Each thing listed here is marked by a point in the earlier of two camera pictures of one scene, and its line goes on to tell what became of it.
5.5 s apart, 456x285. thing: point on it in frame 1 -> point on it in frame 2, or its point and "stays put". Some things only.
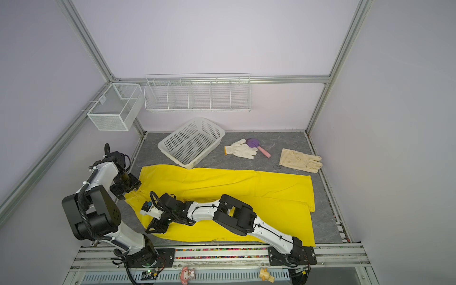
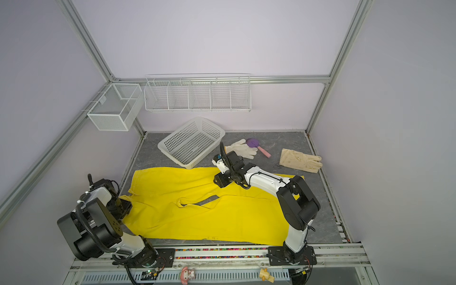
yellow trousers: (279, 200) stays put
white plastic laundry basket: (192, 142) stays put
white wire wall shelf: (221, 92) stays put
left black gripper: (117, 192) -> (127, 205)
